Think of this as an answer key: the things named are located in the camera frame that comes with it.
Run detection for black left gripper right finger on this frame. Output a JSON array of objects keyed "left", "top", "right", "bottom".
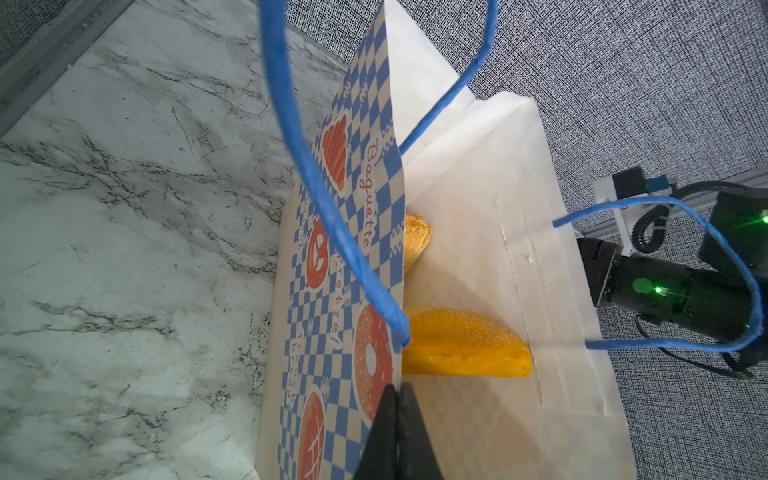
[{"left": 398, "top": 383, "right": 443, "bottom": 480}]

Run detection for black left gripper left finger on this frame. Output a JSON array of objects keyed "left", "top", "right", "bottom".
[{"left": 355, "top": 385, "right": 399, "bottom": 480}]

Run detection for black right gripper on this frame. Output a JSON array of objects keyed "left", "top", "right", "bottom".
[{"left": 577, "top": 237, "right": 622, "bottom": 308}]

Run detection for long oval bread loaf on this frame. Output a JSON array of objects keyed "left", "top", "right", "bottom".
[{"left": 402, "top": 308, "right": 533, "bottom": 378}]

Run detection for triangular tan bread slice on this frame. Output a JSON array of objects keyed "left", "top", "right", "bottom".
[{"left": 404, "top": 213, "right": 432, "bottom": 272}]

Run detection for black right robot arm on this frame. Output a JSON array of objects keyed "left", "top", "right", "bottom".
[{"left": 577, "top": 187, "right": 767, "bottom": 379}]

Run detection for checkered paper bag blue handles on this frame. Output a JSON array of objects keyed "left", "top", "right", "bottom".
[{"left": 254, "top": 0, "right": 766, "bottom": 480}]

